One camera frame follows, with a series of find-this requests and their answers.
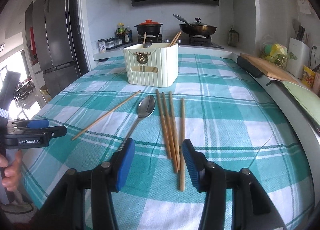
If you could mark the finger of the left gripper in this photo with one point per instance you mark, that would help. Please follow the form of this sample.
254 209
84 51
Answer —
32 124
56 132

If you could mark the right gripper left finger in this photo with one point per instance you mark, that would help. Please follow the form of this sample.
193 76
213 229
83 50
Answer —
109 177

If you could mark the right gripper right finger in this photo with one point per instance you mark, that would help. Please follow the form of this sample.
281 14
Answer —
209 178

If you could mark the silver metal spoon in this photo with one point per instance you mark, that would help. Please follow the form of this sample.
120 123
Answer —
144 110

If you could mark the cream utensil holder box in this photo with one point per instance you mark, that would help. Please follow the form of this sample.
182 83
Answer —
155 66

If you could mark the person's left hand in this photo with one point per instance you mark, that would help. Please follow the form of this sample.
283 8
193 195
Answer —
12 173

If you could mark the wooden chopstick cluster middle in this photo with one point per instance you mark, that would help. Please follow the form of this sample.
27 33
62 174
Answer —
171 141

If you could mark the wooden chopstick cluster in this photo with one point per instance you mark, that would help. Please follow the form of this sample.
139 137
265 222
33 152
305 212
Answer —
174 130
171 141
164 128

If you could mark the wooden chopstick cluster left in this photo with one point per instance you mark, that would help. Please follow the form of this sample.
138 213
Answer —
164 128

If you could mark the wooden chopstick cluster right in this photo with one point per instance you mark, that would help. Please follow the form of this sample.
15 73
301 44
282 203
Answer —
174 130

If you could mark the spice jar rack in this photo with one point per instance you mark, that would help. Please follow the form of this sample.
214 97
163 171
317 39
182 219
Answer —
110 43

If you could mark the grey refrigerator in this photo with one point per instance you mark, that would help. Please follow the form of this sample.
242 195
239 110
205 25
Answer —
58 43

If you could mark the black rolled mat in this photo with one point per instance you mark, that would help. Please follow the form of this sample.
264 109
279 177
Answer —
250 68

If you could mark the condiment bottles group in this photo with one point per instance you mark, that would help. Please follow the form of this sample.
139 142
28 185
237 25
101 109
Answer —
124 33

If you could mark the wooden cutting board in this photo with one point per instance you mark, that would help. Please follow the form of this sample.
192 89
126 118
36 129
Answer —
269 69

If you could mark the green cutting board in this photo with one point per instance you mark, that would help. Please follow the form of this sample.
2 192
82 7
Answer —
307 101

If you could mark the black gas stove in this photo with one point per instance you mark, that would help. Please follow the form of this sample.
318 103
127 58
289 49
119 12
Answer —
191 40

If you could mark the plastic bag with produce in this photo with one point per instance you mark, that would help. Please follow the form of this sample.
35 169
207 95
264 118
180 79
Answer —
273 52

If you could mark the yellow snack packet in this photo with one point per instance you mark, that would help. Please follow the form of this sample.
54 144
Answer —
308 77

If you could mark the black pot orange lid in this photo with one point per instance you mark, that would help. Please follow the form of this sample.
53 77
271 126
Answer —
149 27

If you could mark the dark glass kettle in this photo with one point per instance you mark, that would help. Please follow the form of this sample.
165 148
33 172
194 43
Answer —
233 38

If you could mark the wok with glass lid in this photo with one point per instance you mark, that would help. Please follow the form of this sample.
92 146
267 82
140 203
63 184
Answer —
196 28

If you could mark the white knife block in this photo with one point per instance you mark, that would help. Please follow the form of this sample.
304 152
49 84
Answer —
297 56

